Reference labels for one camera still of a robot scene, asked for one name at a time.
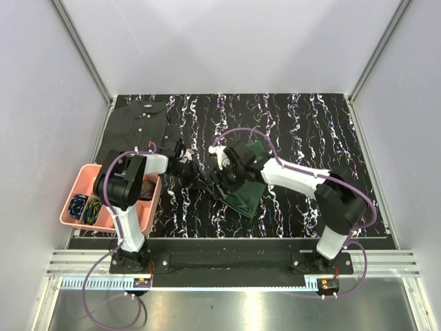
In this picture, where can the dark brown rolled cloth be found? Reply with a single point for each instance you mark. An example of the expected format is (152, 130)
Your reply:
(148, 188)

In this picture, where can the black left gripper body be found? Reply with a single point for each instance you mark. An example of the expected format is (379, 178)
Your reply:
(187, 172)

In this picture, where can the pink compartment tray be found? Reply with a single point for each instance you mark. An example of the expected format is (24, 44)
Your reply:
(145, 210)

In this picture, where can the blue patterned rolled tie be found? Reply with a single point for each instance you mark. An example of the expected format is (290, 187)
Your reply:
(76, 205)

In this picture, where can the green cloth napkin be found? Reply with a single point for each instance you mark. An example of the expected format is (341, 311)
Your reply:
(247, 208)

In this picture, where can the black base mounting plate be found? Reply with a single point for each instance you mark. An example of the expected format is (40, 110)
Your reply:
(231, 279)

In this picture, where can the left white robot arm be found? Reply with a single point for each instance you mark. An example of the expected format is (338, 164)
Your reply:
(119, 183)

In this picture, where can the dark pinstriped shirt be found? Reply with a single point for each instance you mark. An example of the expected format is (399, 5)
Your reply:
(135, 126)

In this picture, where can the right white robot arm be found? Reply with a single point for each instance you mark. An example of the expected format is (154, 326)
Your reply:
(339, 204)

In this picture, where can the aluminium frame rail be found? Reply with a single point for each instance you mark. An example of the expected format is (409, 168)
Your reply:
(374, 263)

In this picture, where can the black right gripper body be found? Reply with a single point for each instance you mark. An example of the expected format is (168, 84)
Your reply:
(231, 176)

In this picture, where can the yellow patterned rolled tie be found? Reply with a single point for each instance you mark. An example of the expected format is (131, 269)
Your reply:
(91, 211)

